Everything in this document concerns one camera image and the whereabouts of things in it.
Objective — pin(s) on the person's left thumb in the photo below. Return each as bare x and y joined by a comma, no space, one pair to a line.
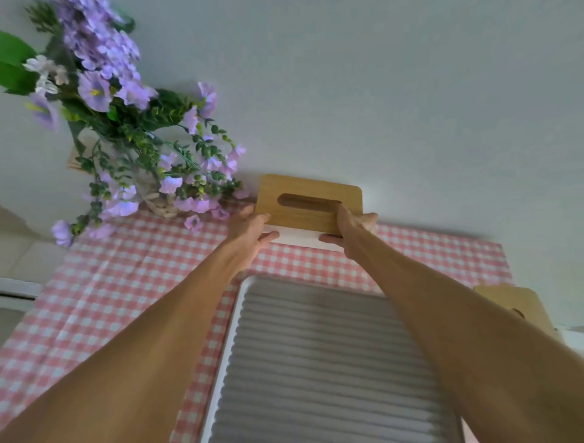
246,211

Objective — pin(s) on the person's right thumb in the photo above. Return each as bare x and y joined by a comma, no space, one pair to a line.
344,214

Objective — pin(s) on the person's right hand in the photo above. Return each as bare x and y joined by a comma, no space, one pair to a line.
353,232

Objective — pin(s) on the woven wicker vase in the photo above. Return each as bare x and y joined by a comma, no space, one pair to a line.
157,196

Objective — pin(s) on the pink checkered tablecloth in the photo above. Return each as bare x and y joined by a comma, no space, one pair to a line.
137,296

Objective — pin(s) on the purple artificial flower bouquet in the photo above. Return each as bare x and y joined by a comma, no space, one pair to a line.
123,118

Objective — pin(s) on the person's left forearm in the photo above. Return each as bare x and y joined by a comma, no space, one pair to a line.
132,356

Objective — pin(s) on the person's right forearm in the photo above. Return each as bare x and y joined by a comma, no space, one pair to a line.
474,347

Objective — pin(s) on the white tissue box wooden lid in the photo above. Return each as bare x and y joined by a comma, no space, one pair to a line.
310,210

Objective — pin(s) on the white ribbed tray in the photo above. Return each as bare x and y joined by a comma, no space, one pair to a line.
328,365

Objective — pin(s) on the person's left hand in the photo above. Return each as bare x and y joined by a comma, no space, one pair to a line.
246,237

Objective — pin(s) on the wooden box with hole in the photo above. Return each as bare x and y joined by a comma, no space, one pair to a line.
520,308

